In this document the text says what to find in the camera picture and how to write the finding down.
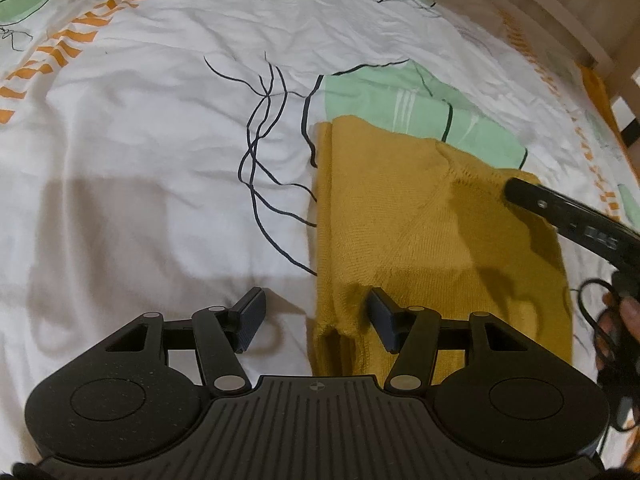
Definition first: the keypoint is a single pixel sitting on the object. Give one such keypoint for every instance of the white printed bed cover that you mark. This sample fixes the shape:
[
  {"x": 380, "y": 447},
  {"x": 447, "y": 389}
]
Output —
[{"x": 150, "y": 160}]

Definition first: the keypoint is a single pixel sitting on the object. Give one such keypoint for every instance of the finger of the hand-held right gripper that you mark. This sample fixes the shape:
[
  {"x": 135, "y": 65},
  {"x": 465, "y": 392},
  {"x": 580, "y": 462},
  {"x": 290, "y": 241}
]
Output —
[{"x": 565, "y": 212}]

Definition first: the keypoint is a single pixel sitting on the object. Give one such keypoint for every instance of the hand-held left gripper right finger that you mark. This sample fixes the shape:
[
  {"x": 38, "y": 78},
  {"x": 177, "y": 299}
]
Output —
[{"x": 381, "y": 316}]

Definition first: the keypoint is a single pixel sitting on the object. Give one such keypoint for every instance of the mustard yellow knit sweater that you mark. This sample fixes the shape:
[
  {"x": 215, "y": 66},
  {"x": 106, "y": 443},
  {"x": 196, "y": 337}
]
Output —
[{"x": 425, "y": 220}]

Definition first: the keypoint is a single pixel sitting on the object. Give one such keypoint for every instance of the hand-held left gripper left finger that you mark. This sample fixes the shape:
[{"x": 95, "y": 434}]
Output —
[{"x": 251, "y": 315}]

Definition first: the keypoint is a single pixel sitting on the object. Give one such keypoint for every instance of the wooden bed frame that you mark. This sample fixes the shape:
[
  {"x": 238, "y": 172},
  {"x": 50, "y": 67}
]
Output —
[{"x": 550, "y": 5}]

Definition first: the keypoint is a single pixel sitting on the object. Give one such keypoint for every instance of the person's right hand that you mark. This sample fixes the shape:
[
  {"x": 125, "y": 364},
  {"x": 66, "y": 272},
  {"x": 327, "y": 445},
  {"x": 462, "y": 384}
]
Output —
[{"x": 622, "y": 327}]

